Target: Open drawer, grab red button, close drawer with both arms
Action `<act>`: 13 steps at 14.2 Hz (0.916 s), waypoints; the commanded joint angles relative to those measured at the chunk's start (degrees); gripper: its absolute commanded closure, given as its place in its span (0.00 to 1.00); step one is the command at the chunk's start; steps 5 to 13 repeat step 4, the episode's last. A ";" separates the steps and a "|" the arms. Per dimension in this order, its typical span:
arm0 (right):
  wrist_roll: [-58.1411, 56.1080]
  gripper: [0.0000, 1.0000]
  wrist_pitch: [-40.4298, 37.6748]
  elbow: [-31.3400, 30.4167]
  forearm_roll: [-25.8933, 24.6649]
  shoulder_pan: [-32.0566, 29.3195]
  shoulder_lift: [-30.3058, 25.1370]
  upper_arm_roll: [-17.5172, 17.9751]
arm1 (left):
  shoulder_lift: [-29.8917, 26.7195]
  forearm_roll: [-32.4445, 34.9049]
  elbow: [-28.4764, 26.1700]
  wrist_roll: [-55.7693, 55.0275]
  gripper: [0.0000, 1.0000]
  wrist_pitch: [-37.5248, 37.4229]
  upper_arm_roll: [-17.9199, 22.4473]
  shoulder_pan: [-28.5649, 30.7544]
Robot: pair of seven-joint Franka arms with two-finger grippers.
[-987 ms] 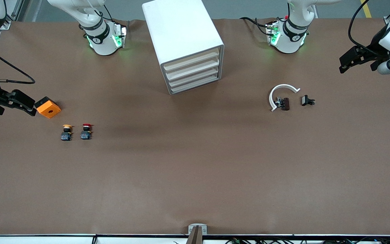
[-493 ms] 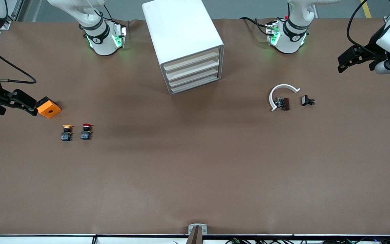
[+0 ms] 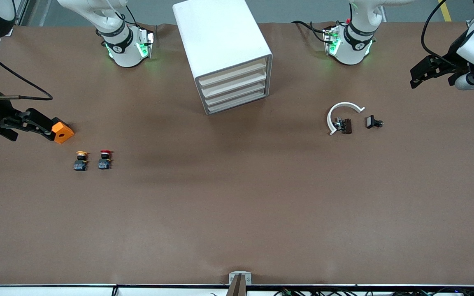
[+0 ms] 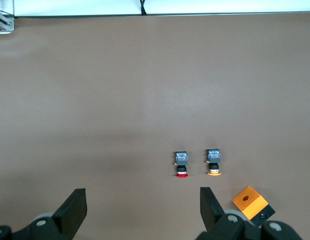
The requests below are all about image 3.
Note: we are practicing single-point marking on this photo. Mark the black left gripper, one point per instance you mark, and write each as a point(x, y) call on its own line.
point(453, 52)

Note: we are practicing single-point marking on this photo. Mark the red capped push button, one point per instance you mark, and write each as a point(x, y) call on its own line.
point(104, 164)

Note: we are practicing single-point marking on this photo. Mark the yellow capped push button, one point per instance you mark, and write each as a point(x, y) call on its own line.
point(80, 164)

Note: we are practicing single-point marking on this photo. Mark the orange box with hole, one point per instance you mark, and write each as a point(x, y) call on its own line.
point(63, 132)

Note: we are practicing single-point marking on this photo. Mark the small black clip component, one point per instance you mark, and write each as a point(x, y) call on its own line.
point(371, 121)

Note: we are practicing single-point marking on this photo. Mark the white connector box green light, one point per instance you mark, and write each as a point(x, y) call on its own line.
point(144, 48)
point(332, 43)

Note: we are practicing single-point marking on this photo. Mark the white curved plastic bracket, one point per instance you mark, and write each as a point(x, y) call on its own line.
point(346, 104)

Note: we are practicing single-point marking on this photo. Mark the white table frame rail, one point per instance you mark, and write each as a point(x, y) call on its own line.
point(35, 292)

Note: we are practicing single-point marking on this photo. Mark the grey metal mounting bracket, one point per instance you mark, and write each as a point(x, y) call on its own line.
point(240, 274)

